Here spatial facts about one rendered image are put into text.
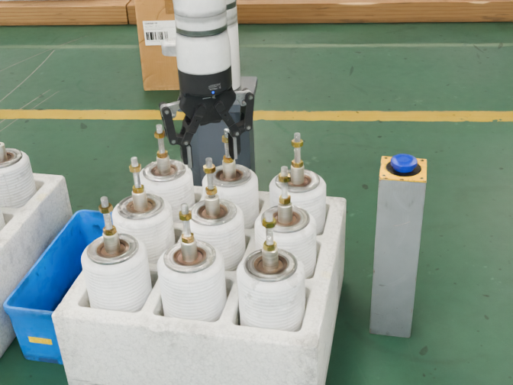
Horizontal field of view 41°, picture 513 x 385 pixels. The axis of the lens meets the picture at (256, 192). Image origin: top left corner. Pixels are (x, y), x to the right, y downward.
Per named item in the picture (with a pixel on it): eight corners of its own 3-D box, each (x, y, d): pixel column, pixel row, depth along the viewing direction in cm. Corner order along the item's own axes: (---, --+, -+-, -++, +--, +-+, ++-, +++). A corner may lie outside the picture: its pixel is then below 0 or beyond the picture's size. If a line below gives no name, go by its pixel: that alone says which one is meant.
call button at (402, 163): (390, 163, 109) (391, 152, 108) (416, 165, 108) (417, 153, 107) (389, 176, 105) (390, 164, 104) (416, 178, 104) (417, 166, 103)
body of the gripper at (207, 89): (181, 74, 92) (186, 137, 97) (241, 64, 94) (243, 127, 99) (168, 56, 98) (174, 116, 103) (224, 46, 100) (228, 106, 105)
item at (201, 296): (231, 370, 105) (224, 276, 95) (167, 375, 104) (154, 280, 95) (229, 327, 113) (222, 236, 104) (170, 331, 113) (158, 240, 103)
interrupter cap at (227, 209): (246, 216, 108) (246, 212, 108) (204, 233, 105) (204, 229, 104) (221, 196, 114) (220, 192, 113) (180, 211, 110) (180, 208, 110)
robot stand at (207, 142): (200, 197, 162) (188, 76, 146) (262, 198, 160) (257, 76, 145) (188, 232, 149) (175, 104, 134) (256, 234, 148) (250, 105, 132)
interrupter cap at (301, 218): (295, 240, 102) (295, 236, 102) (252, 227, 106) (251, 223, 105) (317, 215, 108) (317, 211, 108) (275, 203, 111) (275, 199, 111)
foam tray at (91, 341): (153, 257, 142) (143, 181, 133) (343, 276, 134) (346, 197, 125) (72, 402, 110) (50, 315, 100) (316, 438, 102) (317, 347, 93)
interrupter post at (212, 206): (224, 215, 109) (222, 196, 107) (211, 220, 108) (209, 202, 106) (215, 208, 111) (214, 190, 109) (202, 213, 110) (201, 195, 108)
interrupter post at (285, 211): (288, 227, 105) (288, 208, 104) (275, 222, 107) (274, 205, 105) (295, 219, 107) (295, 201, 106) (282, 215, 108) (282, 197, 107)
